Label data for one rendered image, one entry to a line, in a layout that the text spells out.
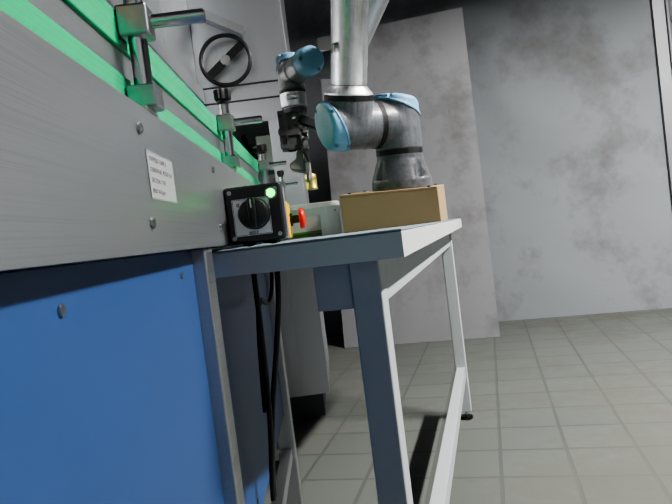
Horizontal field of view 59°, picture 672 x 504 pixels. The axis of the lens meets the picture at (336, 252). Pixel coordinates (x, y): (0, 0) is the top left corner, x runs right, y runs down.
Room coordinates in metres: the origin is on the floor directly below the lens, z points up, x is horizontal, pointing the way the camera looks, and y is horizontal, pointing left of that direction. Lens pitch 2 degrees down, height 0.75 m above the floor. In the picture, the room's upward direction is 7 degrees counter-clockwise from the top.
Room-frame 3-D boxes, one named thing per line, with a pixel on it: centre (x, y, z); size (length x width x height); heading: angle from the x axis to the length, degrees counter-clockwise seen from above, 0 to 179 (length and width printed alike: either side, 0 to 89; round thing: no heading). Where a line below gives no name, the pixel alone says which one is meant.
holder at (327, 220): (1.69, 0.12, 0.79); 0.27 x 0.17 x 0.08; 91
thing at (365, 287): (1.49, -0.20, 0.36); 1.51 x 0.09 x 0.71; 165
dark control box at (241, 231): (0.86, 0.11, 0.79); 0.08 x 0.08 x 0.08; 1
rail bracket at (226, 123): (0.98, 0.13, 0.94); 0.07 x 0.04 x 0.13; 91
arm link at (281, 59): (1.70, 0.07, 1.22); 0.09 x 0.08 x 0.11; 26
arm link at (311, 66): (1.62, 0.01, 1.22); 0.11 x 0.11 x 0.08; 26
